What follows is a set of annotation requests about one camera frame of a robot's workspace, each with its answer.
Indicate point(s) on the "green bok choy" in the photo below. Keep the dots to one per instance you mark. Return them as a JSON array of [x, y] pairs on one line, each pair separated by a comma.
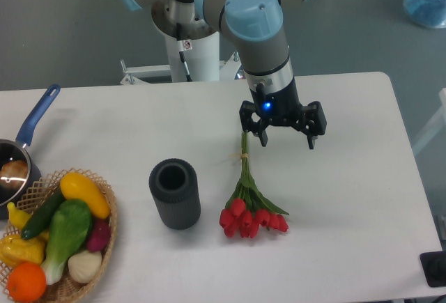
[[68, 230]]

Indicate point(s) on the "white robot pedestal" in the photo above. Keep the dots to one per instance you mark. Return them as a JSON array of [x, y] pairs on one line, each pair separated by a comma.
[[193, 49]]

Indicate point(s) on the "white frame at right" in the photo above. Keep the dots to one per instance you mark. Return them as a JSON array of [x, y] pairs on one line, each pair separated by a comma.
[[431, 128]]

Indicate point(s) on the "purple red onion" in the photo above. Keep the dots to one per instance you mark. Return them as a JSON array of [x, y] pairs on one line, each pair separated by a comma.
[[99, 237]]

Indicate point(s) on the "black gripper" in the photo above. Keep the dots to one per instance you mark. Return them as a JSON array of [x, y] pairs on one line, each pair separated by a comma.
[[282, 108]]

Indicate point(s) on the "yellow bell pepper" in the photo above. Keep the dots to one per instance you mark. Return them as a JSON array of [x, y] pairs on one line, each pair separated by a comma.
[[15, 250]]

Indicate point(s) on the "white garlic bulb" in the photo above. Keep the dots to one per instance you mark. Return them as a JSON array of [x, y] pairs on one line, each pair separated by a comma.
[[83, 266]]

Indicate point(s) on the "dark grey ribbed vase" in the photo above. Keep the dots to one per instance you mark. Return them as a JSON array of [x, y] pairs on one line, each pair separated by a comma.
[[174, 187]]

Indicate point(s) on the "red tulip bouquet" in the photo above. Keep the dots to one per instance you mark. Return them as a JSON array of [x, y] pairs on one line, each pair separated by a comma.
[[247, 209]]

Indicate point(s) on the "browned bread bun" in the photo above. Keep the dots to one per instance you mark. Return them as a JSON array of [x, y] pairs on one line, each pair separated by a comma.
[[14, 174]]

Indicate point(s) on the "yellow banana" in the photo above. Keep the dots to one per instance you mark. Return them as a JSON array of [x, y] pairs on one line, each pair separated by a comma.
[[18, 218]]

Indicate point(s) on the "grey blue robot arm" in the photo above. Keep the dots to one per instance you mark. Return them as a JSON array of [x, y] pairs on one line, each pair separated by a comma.
[[256, 30]]

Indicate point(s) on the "orange fruit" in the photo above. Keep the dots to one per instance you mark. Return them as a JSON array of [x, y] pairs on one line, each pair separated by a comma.
[[26, 283]]

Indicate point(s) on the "woven wicker basket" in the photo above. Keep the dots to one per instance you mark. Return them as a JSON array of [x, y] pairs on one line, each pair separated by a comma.
[[67, 289]]

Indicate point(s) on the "yellow squash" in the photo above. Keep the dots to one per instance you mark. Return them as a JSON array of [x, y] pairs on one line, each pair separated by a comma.
[[74, 185]]

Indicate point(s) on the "black device at edge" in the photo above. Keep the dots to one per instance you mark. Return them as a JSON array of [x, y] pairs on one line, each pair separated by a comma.
[[433, 265]]

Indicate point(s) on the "blue handled saucepan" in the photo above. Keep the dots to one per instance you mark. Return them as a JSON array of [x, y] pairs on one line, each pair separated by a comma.
[[17, 149]]

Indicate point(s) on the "green cucumber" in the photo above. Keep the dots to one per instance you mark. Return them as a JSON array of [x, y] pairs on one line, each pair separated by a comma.
[[41, 218]]

